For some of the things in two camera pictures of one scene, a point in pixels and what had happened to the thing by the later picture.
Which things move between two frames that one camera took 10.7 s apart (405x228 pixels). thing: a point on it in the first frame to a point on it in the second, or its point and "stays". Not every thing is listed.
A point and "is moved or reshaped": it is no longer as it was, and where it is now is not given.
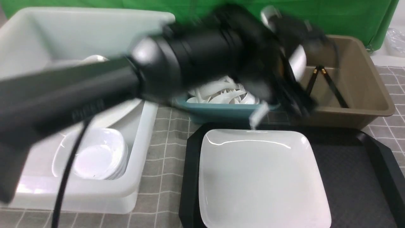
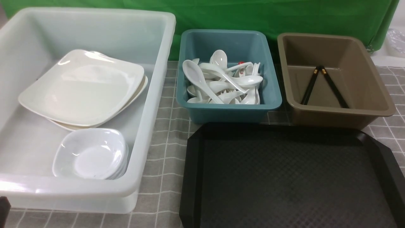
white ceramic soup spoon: [254, 119] is moved or reshaped
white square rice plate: [261, 179] is moved or reshaped
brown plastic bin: [352, 73] stays
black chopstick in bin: [339, 97] stays
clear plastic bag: [395, 42] stays
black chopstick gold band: [314, 74] stays
